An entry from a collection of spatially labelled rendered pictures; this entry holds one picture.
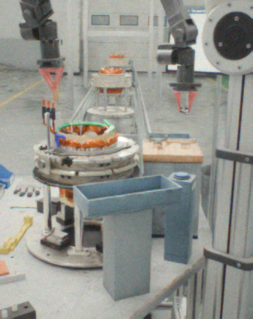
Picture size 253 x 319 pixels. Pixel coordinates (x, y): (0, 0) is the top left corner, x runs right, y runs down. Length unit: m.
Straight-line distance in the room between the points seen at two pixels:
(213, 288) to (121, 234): 0.27
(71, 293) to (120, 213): 0.27
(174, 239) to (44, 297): 0.40
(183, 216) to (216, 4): 0.60
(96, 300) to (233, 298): 0.34
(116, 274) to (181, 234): 0.27
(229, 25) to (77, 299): 0.75
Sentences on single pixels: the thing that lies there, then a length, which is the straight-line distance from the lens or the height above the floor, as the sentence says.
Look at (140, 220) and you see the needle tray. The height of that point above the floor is 0.99.
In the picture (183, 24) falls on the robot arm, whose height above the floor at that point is 1.46.
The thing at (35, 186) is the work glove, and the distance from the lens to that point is 1.90.
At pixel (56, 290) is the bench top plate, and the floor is 0.78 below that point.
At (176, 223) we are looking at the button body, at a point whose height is 0.90.
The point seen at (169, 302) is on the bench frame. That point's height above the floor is 0.18.
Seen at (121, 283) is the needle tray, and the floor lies 0.83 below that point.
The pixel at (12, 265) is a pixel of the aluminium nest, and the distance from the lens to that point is 1.33.
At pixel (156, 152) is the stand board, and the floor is 1.06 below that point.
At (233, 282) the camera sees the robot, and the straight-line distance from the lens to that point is 1.15.
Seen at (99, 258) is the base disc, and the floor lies 0.80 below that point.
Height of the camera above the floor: 1.44
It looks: 14 degrees down
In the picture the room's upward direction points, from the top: 1 degrees clockwise
